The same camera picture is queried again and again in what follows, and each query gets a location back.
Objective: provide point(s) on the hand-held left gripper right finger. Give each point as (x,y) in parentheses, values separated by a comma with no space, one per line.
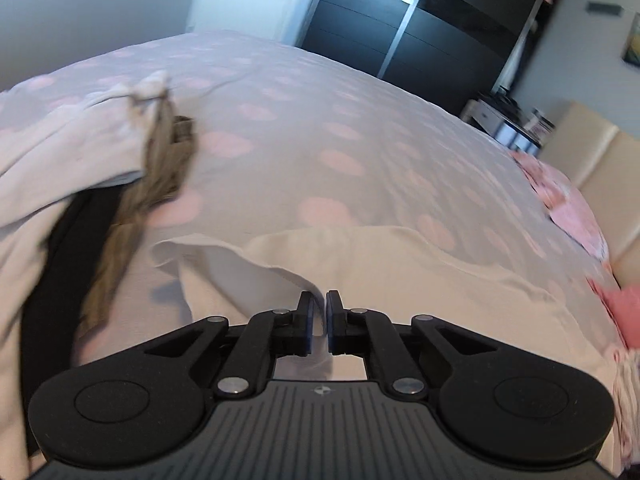
(332,325)

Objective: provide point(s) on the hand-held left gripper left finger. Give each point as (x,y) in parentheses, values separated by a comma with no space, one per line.
(309,322)

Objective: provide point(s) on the white shirt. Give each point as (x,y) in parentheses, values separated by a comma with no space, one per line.
(400,280)

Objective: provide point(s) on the grey pink-dotted duvet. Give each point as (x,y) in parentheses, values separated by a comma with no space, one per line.
(350,135)

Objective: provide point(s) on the brown garment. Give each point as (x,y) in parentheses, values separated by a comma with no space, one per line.
(160,175)

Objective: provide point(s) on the black garment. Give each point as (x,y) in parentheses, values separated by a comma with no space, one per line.
(65,270)

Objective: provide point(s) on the white nightstand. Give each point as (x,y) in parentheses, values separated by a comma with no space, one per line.
(485,117)

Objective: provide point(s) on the pink patterned pillow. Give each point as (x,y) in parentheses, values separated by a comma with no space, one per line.
(575,205)

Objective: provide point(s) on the small dark object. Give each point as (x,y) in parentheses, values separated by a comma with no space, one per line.
(497,99)

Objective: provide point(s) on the pink cushion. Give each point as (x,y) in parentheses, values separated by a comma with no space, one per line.
(622,310)

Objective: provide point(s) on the small white box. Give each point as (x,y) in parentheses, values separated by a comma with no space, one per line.
(541,122)

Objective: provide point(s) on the crumpled white garment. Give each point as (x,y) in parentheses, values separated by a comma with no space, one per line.
(60,150)

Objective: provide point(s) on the white striped garment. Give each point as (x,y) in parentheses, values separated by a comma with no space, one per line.
(627,400)

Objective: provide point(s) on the dark wardrobe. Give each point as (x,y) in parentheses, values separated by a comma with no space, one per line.
(450,35)

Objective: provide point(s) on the cream headboard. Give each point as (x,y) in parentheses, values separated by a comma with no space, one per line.
(600,160)

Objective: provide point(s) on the cream door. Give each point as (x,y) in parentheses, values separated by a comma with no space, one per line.
(240,0)

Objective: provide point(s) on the landscape painting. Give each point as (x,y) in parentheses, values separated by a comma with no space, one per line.
(632,42)

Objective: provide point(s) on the dark wall device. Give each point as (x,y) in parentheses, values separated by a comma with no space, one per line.
(604,8)

